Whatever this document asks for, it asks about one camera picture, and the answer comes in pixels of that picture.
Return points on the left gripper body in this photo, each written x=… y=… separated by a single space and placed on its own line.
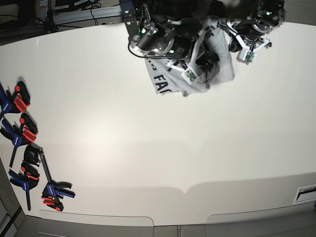
x=251 y=31

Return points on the blue red clamp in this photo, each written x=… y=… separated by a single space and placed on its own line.
x=16 y=102
x=23 y=135
x=26 y=179

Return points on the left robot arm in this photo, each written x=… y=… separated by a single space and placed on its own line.
x=268 y=15

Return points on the long bar clamp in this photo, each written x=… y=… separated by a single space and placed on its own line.
x=53 y=191

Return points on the blue red clamp top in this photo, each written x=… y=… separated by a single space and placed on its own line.
x=16 y=102

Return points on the grey T-shirt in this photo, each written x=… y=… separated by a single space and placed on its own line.
x=167 y=80

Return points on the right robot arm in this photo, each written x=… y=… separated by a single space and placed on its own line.
x=170 y=30

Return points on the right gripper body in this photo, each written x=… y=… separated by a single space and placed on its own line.
x=179 y=48

